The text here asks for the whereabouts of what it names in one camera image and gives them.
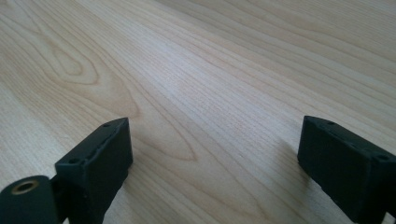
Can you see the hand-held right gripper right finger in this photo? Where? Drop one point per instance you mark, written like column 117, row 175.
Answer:
column 342, row 168

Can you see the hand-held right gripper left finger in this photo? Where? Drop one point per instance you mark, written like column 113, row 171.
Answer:
column 99, row 168

